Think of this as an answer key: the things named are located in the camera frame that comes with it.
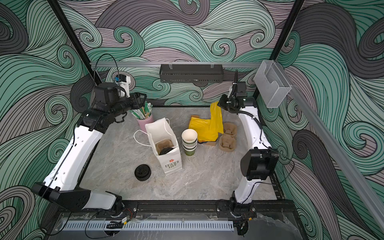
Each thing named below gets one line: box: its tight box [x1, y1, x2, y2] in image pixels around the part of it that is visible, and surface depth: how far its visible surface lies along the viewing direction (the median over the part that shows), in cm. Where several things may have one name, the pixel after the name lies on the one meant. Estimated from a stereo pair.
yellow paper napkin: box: [189, 101, 224, 142], surface depth 100 cm
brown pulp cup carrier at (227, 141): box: [219, 122, 237, 152], surface depth 97 cm
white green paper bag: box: [133, 117, 183, 176], surface depth 78 cm
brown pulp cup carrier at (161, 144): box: [156, 139, 174, 155], surface depth 96 cm
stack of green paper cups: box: [181, 128, 198, 156], surface depth 83 cm
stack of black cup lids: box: [134, 164, 152, 182], surface depth 85 cm
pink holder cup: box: [136, 114, 154, 133], surface depth 97 cm
